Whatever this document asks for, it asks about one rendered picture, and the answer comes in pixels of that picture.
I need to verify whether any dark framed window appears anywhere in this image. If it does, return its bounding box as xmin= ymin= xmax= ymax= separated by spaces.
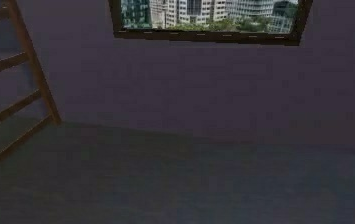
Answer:
xmin=107 ymin=0 xmax=314 ymax=47

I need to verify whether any brown wooden shelf frame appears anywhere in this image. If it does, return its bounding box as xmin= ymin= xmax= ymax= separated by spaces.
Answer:
xmin=0 ymin=0 xmax=63 ymax=173

